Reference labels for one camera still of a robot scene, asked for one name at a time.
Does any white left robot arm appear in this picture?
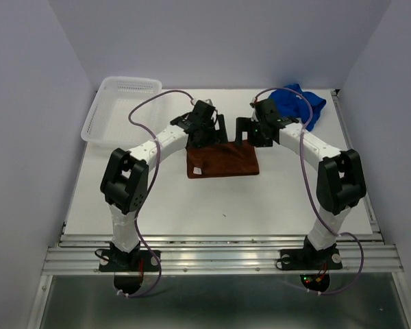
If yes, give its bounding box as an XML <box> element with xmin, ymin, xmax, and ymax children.
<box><xmin>100</xmin><ymin>99</ymin><xmax>227</xmax><ymax>270</ymax></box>

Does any white plastic basket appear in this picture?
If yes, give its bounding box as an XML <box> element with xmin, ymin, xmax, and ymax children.
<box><xmin>81</xmin><ymin>76</ymin><xmax>162</xmax><ymax>149</ymax></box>

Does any brown towel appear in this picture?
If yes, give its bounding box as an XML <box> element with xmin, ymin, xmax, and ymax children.
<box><xmin>186</xmin><ymin>141</ymin><xmax>260</xmax><ymax>179</ymax></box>

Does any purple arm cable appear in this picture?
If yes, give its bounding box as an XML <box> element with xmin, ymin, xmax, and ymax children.
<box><xmin>249</xmin><ymin>87</ymin><xmax>364</xmax><ymax>296</ymax></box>
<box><xmin>116</xmin><ymin>89</ymin><xmax>206</xmax><ymax>298</ymax></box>

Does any aluminium rail frame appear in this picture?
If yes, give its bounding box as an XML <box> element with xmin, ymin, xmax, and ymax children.
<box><xmin>27</xmin><ymin>88</ymin><xmax>411</xmax><ymax>329</ymax></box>

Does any blue towel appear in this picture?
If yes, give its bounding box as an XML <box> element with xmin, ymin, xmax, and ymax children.
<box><xmin>269</xmin><ymin>84</ymin><xmax>327</xmax><ymax>132</ymax></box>

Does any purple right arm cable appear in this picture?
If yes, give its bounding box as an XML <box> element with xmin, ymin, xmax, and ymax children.
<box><xmin>249</xmin><ymin>87</ymin><xmax>364</xmax><ymax>296</ymax></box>

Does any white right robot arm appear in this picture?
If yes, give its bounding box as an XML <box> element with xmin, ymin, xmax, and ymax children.
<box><xmin>235</xmin><ymin>99</ymin><xmax>366</xmax><ymax>271</ymax></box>

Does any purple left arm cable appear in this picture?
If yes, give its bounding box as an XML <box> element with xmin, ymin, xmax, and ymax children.
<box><xmin>116</xmin><ymin>89</ymin><xmax>206</xmax><ymax>298</ymax></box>

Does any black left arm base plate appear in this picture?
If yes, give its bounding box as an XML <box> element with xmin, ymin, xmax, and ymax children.
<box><xmin>95</xmin><ymin>249</ymin><xmax>159</xmax><ymax>273</ymax></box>

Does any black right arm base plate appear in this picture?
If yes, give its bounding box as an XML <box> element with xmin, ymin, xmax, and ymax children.
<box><xmin>275</xmin><ymin>248</ymin><xmax>343</xmax><ymax>271</ymax></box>

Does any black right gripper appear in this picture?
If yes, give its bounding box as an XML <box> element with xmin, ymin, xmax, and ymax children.
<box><xmin>232</xmin><ymin>117</ymin><xmax>272</xmax><ymax>147</ymax></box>

